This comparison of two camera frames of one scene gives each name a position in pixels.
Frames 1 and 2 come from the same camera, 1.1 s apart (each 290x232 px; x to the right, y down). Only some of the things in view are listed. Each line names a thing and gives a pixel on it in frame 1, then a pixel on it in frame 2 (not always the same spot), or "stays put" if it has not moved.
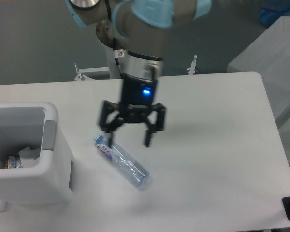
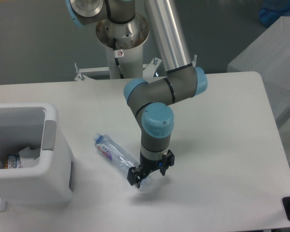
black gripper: (137, 95) → (135, 175)
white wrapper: (27, 157) stays put
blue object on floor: (271, 10) stays put
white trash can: (31, 165) stays put
